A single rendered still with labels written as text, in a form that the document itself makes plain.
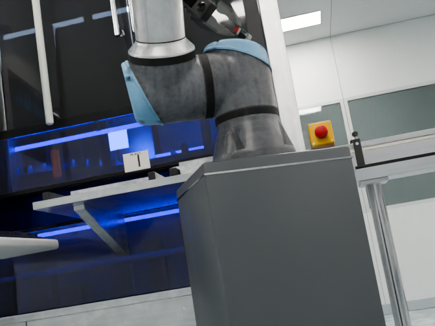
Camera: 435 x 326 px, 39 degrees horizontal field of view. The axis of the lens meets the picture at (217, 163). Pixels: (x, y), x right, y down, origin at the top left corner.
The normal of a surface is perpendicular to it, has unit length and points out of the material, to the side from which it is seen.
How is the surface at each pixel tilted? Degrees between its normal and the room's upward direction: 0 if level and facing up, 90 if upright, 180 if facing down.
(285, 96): 90
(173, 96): 124
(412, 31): 90
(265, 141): 72
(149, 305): 90
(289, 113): 90
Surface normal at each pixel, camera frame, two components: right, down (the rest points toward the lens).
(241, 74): 0.13, -0.19
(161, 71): 0.11, 0.39
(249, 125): -0.07, -0.47
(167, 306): -0.16, -0.15
